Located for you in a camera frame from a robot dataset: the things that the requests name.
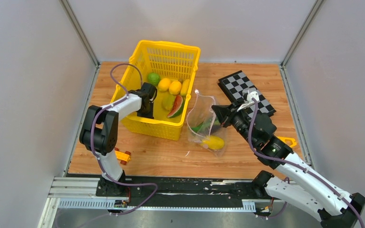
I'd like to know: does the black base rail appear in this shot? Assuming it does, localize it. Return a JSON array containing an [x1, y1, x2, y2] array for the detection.
[[48, 174, 285, 212]]

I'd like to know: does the orange plastic handle piece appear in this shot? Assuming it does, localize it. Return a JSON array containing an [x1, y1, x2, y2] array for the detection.
[[277, 136, 298, 148]]

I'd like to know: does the yellow green star fruit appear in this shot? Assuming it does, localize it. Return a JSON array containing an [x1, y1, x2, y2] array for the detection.
[[162, 94, 176, 111]]

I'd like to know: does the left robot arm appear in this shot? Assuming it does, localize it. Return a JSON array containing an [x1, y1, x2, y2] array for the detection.
[[79, 83, 157, 196]]

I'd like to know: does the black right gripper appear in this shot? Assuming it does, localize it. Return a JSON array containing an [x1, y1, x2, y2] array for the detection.
[[211, 100, 256, 147]]

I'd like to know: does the purple eggplant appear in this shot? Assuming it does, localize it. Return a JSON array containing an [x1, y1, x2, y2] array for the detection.
[[210, 124, 222, 134]]

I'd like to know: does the yellow lemon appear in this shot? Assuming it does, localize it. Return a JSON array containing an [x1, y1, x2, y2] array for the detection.
[[158, 78, 172, 92]]

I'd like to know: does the black white chessboard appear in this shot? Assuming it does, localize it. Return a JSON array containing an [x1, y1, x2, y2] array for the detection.
[[218, 71, 276, 117]]

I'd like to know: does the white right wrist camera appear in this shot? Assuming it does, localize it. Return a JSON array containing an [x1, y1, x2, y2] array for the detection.
[[237, 88, 259, 111]]

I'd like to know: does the clear zip top bag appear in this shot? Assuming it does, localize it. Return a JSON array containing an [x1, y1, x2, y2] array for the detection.
[[186, 89, 227, 157]]

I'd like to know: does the yellow mango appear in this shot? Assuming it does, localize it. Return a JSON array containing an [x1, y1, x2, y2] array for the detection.
[[168, 81, 182, 95]]

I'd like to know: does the watermelon slice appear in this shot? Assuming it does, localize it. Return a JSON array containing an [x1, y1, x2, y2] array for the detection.
[[167, 95, 185, 119]]

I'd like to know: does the yellow plastic basket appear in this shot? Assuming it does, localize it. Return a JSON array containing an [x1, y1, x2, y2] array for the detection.
[[120, 40, 201, 141]]

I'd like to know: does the yellow toy car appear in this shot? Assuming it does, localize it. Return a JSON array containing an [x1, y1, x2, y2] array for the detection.
[[115, 147, 131, 165]]

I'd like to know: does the green round vegetable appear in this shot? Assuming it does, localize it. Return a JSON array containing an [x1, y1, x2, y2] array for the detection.
[[147, 72, 161, 86]]

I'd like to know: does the green bean pod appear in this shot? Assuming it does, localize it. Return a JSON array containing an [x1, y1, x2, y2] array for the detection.
[[191, 119, 220, 133]]

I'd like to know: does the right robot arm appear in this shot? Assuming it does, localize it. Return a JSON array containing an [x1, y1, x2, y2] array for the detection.
[[211, 104, 365, 228]]

